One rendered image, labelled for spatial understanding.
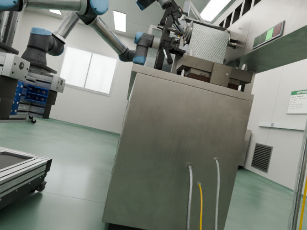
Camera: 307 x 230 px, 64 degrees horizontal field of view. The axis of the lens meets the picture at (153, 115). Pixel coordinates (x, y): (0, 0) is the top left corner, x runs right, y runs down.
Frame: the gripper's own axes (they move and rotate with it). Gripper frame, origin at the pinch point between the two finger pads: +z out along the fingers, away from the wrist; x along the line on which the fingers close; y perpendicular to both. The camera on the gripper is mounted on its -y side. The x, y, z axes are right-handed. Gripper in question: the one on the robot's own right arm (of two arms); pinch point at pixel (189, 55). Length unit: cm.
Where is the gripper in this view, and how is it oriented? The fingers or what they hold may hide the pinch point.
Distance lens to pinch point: 158.1
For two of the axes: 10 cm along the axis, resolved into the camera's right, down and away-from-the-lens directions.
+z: 9.7, 2.3, 1.1
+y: 2.3, -9.7, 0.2
